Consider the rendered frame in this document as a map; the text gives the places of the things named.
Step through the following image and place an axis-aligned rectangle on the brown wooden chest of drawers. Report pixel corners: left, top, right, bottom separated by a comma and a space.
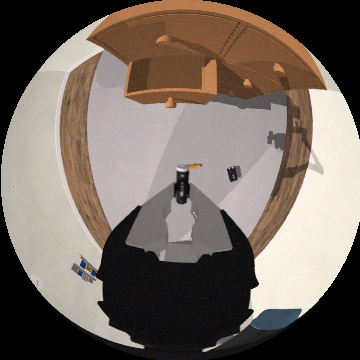
86, 0, 327, 100

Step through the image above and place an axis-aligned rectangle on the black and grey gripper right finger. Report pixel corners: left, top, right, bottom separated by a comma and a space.
188, 183, 259, 289

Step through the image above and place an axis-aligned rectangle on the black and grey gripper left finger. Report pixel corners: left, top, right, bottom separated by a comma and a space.
95, 182, 177, 282

